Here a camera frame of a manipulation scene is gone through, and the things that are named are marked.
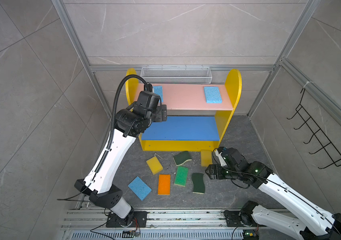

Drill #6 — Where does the yellow sponge tilted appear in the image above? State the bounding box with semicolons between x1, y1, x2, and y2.
146;156;164;175

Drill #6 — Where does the blue lower shelf board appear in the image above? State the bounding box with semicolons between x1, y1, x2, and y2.
142;116;220;141

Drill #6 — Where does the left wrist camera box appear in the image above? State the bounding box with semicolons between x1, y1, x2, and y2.
133;91;161;119

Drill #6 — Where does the white wire mesh basket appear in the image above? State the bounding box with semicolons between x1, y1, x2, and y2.
140;67;212;84

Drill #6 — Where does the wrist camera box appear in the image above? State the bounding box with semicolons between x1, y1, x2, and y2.
214;147;245;168
133;91;161;119

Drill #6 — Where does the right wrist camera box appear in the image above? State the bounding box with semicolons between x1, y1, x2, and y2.
214;147;245;168

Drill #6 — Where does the light blue cellulose sponge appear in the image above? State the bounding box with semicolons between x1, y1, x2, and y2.
203;87;222;104

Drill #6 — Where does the dark green wavy sponge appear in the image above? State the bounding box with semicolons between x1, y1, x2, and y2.
191;173;205;194
173;151;191;166

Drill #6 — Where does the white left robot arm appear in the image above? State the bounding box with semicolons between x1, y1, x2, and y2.
75;101;167;226

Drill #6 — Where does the yellow rectangular sponge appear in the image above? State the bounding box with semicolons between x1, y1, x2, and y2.
200;150;212;167

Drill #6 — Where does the black wire hook rack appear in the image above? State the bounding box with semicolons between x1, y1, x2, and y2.
286;88;341;170

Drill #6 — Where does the dark green wavy sponge front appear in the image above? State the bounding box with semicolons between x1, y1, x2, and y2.
191;173;205;194

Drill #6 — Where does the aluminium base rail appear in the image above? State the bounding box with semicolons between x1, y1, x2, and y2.
59;208;305;240

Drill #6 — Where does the orange sponge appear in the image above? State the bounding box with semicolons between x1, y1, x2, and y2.
158;175;171;196

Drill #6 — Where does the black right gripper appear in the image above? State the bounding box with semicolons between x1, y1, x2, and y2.
204;163;240;180

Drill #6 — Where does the black corrugated cable hose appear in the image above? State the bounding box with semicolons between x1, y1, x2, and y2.
94;74;154;175

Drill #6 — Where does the blue sponge on floor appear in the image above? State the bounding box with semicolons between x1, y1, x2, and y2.
128;177;152;201

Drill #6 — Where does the yellow shelf unit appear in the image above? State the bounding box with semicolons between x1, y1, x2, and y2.
139;69;242;152

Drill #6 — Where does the bright green sponge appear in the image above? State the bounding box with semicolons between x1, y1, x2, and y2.
174;166;189;187

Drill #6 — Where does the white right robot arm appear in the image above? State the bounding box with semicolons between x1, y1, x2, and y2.
205;161;341;240

